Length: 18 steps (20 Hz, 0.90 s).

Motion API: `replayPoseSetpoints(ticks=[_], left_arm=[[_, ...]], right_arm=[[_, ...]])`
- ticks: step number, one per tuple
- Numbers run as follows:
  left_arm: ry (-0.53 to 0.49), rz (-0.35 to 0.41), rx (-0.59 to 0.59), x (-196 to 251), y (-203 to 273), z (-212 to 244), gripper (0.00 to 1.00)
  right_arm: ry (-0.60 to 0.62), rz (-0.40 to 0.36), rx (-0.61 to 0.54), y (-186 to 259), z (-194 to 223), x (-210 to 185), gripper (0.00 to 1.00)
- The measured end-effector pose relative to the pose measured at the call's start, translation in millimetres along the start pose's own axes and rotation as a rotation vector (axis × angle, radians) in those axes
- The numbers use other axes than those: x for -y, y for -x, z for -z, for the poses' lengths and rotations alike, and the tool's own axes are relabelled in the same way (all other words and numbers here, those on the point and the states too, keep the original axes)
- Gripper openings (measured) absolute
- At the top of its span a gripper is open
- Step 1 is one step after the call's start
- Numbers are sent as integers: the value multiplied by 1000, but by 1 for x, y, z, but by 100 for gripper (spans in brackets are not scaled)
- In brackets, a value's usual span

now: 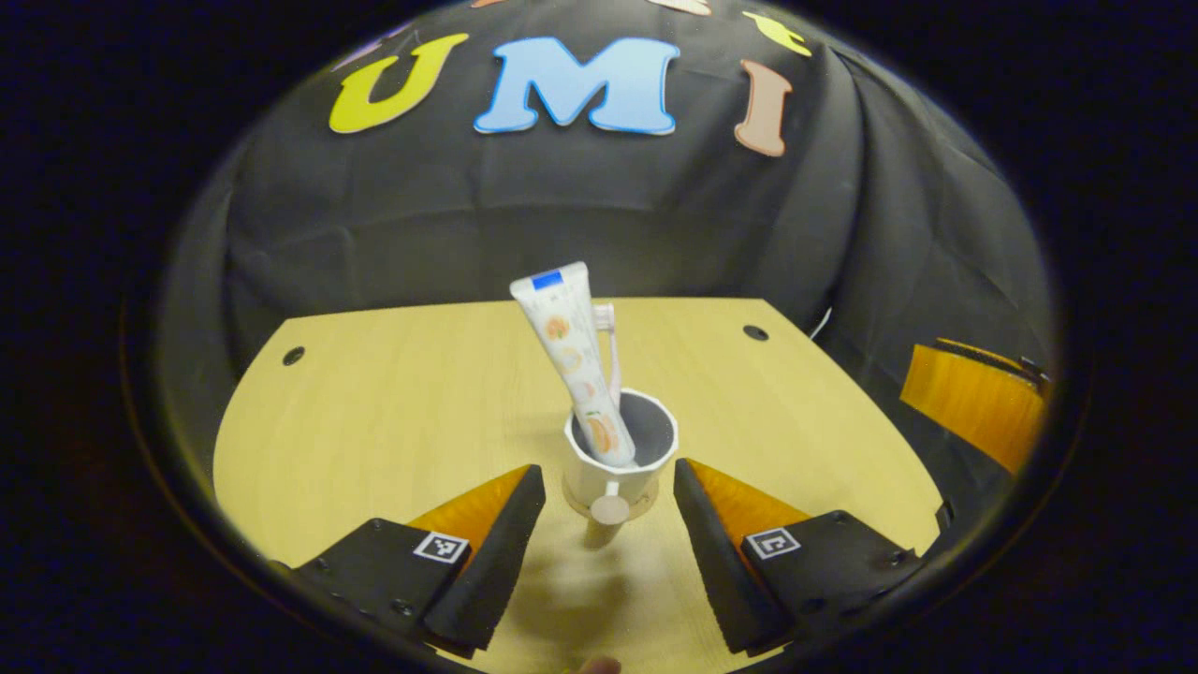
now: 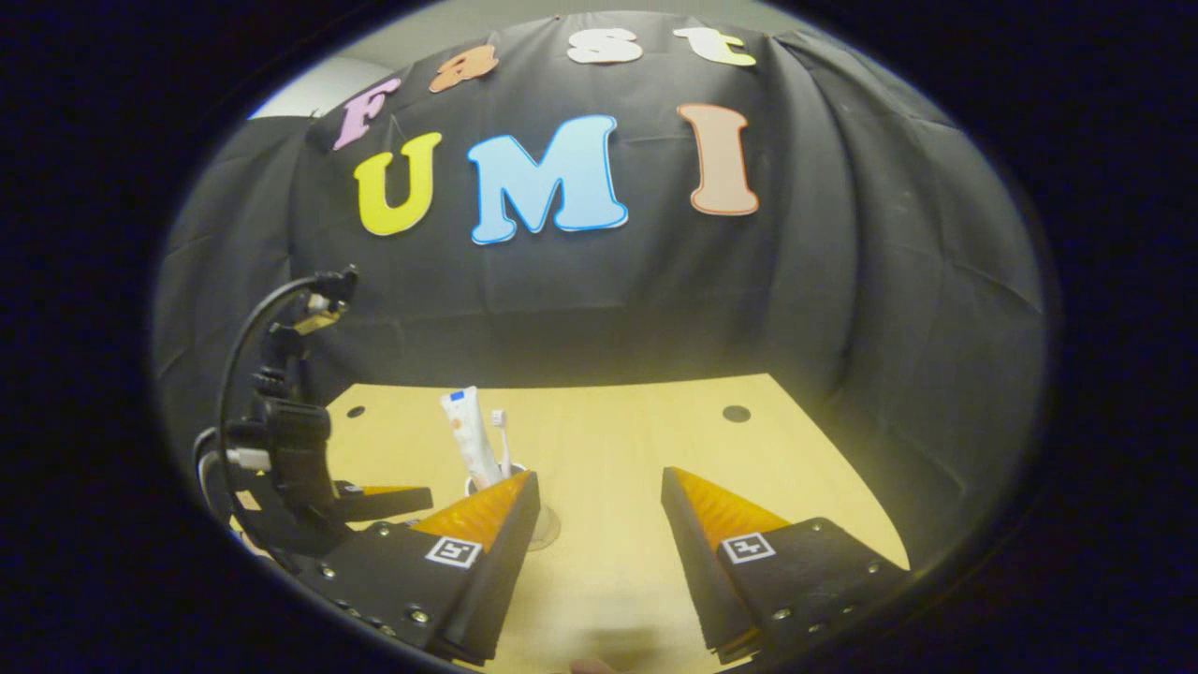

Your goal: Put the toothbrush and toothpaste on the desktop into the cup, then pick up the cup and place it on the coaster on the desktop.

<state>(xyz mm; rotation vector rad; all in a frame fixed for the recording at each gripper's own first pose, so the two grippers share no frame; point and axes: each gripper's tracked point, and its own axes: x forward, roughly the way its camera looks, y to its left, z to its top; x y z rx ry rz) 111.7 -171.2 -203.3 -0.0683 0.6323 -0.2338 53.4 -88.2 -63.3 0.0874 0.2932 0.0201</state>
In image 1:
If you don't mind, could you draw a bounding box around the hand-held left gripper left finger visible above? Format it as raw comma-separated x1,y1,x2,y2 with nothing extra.
290,462,548,654

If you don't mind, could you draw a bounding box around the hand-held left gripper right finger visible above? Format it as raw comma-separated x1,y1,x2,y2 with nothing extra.
672,457,930,656

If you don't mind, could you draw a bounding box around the white cup with wooden handle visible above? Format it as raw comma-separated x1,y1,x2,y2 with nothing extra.
562,388,680,549

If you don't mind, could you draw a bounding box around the white toothbrush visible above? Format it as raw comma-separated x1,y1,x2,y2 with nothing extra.
593,301,624,405

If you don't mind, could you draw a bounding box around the white toothpaste tube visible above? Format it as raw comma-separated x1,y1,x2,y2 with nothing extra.
509,261,638,469

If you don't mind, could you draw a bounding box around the light wooden desktop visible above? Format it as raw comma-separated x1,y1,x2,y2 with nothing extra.
212,298,944,674

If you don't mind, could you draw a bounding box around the black backdrop cloth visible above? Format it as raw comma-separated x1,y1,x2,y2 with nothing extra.
154,0,1059,488

